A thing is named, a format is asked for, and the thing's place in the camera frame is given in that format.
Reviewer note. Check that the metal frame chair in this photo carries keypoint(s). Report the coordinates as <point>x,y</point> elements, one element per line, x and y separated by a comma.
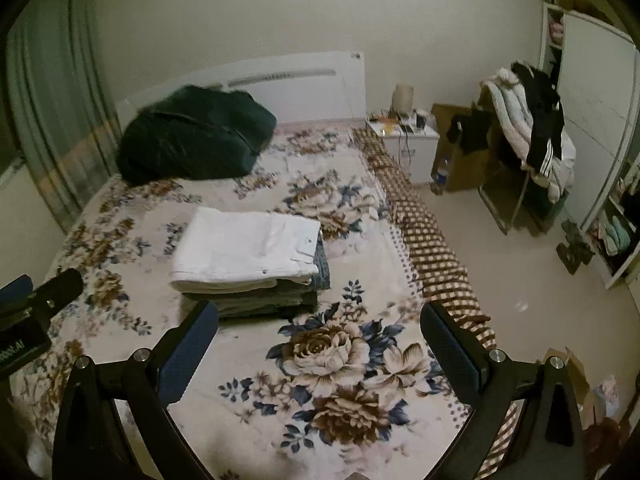
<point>505,200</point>

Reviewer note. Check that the black striped clothes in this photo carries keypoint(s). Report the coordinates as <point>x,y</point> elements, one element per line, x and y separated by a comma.
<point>542,120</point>

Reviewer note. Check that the white wardrobe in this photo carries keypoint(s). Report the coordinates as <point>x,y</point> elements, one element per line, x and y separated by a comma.
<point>590,90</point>

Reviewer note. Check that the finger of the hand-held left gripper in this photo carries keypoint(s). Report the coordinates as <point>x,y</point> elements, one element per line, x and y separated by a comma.
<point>14,292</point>
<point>60,287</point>

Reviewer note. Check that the white puffer jacket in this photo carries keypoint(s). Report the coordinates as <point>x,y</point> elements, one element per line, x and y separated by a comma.
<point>510,110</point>

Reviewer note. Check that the white nightstand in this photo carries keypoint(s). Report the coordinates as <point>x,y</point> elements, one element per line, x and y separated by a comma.
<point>422,152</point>

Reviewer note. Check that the dark mug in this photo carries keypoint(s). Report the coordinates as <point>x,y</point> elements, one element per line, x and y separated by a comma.
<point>421,120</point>

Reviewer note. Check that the white bed headboard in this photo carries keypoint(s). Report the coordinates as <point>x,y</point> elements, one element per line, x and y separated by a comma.
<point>300,85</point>

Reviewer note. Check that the folded olive pants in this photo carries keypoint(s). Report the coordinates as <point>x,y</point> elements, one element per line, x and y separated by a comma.
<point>250,302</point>

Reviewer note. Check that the bed with floral sheet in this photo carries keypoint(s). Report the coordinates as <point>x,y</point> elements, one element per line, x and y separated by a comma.
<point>300,385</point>

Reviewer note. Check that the white pants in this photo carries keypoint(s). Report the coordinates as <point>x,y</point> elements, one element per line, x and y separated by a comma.
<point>245,245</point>

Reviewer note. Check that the beige table lamp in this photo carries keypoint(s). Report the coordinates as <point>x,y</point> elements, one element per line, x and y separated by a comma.
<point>403,97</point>

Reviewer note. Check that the brown checkered bed sheet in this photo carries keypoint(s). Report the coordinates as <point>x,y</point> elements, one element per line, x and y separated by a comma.
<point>425,240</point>

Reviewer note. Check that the window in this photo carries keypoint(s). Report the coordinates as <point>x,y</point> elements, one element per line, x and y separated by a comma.
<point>9,155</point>

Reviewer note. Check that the black hanging garment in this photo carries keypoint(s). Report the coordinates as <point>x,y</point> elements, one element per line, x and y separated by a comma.
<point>472,130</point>

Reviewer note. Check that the reddish brown cloth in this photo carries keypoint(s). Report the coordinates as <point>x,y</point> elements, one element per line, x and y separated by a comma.
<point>605,440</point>

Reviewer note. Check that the large brown cardboard box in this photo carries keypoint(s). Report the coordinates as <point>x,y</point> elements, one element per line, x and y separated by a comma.
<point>465,170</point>

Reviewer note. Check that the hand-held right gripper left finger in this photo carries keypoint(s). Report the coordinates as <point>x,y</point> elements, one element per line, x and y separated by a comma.
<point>186,357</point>

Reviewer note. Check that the printed paper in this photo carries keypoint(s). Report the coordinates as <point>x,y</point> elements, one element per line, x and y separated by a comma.
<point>609,392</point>

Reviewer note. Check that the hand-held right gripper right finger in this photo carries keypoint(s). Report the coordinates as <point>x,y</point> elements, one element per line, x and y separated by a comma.
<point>450,357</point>

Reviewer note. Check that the green striped curtain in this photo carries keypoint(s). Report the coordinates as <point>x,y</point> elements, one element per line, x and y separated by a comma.
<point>50,85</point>

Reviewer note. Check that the dark shoes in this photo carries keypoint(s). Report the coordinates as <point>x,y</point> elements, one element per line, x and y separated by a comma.
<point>575,250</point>

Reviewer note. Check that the teal box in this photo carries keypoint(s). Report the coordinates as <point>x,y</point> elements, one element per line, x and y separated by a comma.
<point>557,205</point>

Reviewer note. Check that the dark green blanket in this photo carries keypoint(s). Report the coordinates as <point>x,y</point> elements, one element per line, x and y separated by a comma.
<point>195,135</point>

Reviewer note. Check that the plastic water bottle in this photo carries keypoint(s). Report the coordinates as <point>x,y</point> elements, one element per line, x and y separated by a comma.
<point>439,177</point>

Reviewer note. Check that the open cardboard box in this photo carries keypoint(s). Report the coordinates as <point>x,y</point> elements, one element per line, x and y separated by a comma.
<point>575,380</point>

